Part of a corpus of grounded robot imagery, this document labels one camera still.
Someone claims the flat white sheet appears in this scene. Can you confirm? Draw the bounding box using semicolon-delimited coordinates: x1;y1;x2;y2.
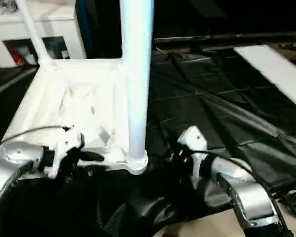
233;44;296;112

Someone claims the black work mat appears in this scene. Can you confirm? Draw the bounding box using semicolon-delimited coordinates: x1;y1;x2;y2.
0;41;296;237

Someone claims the white plastic table top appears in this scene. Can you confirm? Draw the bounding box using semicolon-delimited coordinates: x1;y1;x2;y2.
0;57;150;178

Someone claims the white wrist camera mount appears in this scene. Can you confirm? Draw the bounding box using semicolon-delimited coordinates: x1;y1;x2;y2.
177;125;210;189
48;127;86;179

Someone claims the black tripod leg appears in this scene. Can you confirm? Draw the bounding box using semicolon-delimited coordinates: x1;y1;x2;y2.
273;182;296;218

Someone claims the dark blue upright post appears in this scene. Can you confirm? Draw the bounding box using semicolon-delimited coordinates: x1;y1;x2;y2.
75;0;95;59

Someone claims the white glass-door cabinet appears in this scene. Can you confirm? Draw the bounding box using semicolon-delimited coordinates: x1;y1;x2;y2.
0;0;87;69

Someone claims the long black bar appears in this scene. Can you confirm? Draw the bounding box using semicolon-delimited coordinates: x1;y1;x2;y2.
154;31;296;45

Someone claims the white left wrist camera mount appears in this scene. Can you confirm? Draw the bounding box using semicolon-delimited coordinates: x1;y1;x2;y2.
48;127;86;179

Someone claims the red packet behind glass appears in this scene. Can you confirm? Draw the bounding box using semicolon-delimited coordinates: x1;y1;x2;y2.
11;48;25;67

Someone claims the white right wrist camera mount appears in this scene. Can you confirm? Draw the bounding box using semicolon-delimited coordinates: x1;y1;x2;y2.
177;125;210;189

